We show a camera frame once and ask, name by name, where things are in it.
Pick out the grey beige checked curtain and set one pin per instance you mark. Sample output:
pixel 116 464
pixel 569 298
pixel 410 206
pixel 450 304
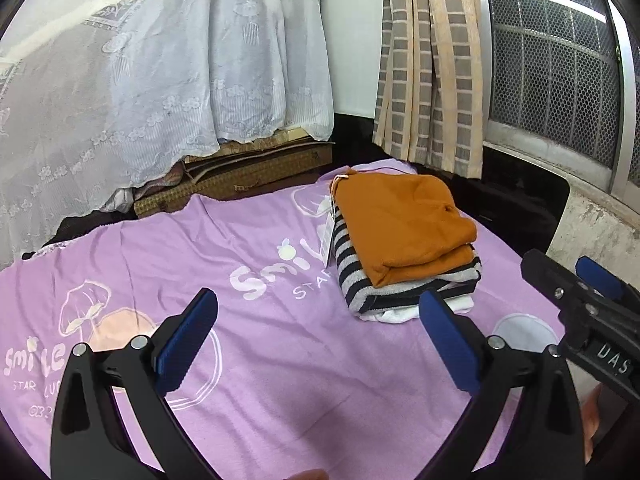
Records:
pixel 430 60

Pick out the white folded garment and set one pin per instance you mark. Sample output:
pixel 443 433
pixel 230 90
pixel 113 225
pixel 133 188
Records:
pixel 395 315

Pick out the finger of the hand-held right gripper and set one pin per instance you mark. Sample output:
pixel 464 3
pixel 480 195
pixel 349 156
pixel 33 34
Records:
pixel 550 275
pixel 600 277

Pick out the window with metal mesh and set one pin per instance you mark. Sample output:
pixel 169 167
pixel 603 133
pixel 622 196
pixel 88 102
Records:
pixel 550 60

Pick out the black panel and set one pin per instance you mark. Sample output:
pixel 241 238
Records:
pixel 515 210

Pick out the pale bundled cloth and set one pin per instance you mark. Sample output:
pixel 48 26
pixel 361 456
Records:
pixel 120 200

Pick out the black grey striped folded garment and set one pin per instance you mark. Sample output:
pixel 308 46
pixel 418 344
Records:
pixel 352 270

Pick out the purple printed bedsheet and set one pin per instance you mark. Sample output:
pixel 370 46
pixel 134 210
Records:
pixel 275 360

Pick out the white lace cloth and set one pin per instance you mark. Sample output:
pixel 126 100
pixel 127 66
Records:
pixel 150 85

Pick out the woven straw mat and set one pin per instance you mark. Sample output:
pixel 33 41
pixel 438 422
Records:
pixel 240 180

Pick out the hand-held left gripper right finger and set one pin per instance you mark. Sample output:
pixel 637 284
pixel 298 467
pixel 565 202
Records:
pixel 447 342

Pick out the person's right hand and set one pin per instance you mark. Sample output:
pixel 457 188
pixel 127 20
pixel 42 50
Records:
pixel 592 425

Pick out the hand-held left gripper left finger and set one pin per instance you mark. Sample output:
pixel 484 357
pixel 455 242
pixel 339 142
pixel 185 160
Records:
pixel 185 340

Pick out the orange knit sweater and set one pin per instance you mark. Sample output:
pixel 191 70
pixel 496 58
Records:
pixel 400 220

